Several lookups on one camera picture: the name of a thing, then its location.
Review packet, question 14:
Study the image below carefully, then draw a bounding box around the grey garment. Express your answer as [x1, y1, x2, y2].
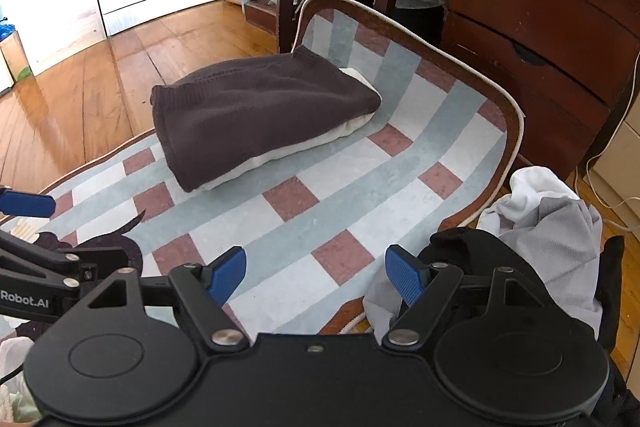
[362, 194, 606, 338]

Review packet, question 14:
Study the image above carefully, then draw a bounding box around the brown knit sweater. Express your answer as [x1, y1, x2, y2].
[150, 46, 383, 194]

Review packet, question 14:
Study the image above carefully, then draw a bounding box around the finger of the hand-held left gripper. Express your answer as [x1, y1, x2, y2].
[0, 231, 83, 279]
[0, 188, 57, 219]

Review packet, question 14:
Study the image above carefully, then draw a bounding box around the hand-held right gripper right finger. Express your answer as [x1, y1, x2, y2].
[381, 244, 546, 348]

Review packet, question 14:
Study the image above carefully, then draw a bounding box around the trash bin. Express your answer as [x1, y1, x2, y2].
[395, 0, 448, 50]

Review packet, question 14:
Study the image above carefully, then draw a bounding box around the cream box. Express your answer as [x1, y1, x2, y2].
[590, 104, 640, 208]

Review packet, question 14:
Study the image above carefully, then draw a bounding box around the white cable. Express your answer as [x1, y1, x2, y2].
[572, 52, 640, 228]

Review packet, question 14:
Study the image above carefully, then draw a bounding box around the black cable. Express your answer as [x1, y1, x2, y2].
[0, 359, 26, 383]

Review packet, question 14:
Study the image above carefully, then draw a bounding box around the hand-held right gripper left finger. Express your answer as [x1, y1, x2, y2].
[87, 246, 251, 349]

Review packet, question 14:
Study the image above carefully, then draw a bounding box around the checkered rug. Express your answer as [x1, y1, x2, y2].
[0, 0, 526, 338]

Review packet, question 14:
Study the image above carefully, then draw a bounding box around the dark wooden dresser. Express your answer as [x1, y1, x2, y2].
[440, 0, 640, 180]

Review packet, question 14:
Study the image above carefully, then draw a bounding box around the white garment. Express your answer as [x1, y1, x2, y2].
[477, 166, 581, 233]

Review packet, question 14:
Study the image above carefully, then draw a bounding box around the fluffy cream clothing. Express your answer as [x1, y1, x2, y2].
[0, 337, 41, 423]

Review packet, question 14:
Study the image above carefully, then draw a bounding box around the cardboard box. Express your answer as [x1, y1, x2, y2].
[0, 29, 32, 80]

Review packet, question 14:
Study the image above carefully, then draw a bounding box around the cream folded sweater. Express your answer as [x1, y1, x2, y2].
[192, 67, 383, 194]

